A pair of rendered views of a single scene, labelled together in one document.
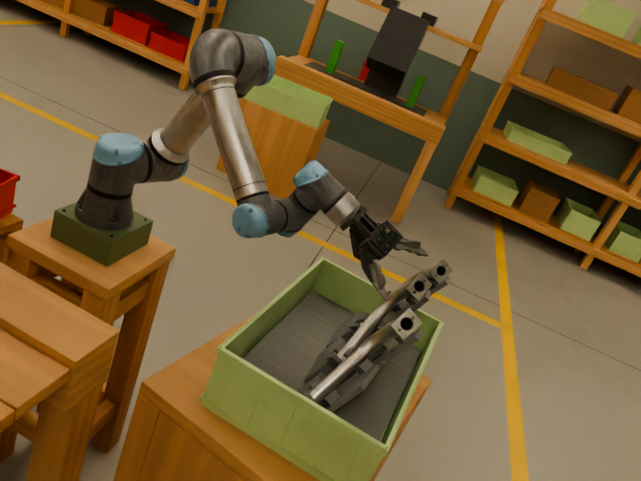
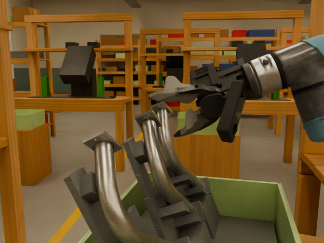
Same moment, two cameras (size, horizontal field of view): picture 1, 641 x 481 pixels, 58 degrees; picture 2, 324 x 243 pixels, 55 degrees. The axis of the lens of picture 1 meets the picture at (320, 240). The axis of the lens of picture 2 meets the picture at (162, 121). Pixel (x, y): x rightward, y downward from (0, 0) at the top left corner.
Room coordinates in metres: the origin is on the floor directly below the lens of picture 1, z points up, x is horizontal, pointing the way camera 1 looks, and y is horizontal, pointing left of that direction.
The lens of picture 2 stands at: (1.84, -0.21, 1.29)
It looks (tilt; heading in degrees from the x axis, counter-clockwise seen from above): 10 degrees down; 181
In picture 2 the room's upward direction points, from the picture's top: straight up
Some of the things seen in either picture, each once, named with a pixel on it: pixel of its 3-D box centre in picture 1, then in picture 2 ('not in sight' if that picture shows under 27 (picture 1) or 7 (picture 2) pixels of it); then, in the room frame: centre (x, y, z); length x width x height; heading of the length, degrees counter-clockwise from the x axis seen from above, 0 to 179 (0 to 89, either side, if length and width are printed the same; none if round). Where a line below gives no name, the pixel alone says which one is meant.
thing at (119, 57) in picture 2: not in sight; (140, 72); (-8.88, -1.11, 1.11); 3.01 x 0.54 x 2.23; 84
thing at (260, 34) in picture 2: not in sight; (214, 73); (-6.26, 1.05, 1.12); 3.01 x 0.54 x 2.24; 84
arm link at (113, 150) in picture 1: (118, 161); not in sight; (1.37, 0.57, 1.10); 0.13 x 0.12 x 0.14; 152
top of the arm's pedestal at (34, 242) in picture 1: (96, 247); not in sight; (1.36, 0.58, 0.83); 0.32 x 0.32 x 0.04; 81
